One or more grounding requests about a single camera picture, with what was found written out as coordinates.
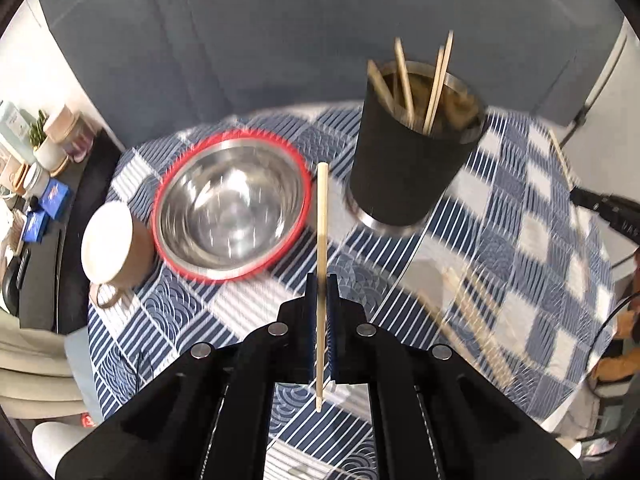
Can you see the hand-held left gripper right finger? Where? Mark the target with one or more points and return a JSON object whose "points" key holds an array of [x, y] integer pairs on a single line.
{"points": [[335, 325]]}

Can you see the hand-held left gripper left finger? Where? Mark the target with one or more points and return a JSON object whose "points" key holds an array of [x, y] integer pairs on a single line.
{"points": [[311, 325]]}

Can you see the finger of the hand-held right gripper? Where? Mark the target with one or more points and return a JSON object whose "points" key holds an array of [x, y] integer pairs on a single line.
{"points": [[607, 212]]}

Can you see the light bamboo chopstick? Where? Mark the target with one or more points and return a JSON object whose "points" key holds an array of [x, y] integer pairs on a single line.
{"points": [[322, 220]]}

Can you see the black utensil holder cup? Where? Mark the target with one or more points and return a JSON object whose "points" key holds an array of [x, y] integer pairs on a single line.
{"points": [[400, 170]]}

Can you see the group of wooden chopsticks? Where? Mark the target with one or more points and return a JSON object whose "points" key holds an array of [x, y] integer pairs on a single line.
{"points": [[405, 80]]}

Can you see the blue patterned tablecloth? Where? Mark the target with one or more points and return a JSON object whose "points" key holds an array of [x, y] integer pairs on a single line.
{"points": [[210, 310]]}

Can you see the red steel bowl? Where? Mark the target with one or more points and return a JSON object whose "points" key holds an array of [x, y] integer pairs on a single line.
{"points": [[225, 210]]}

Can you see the orange brown cloth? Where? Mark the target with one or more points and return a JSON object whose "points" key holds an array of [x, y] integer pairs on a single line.
{"points": [[620, 365]]}

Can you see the beige mug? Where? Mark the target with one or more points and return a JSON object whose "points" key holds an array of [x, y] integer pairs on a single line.
{"points": [[107, 245]]}

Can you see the black side cabinet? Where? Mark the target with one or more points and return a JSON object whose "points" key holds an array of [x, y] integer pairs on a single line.
{"points": [[45, 270]]}

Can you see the beige curtain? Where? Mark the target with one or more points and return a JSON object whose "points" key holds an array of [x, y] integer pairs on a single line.
{"points": [[30, 360]]}

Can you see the blue box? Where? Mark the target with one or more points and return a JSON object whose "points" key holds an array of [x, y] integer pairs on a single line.
{"points": [[54, 199], [35, 225]]}

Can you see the grey backdrop cloth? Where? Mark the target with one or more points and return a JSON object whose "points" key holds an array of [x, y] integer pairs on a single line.
{"points": [[250, 35]]}

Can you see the pink jar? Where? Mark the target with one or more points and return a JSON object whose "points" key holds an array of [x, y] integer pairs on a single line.
{"points": [[75, 135]]}

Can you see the white pot with plant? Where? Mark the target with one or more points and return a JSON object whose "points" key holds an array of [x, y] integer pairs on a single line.
{"points": [[44, 147]]}

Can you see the pale carton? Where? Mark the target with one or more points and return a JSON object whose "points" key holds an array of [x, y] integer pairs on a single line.
{"points": [[12, 120]]}

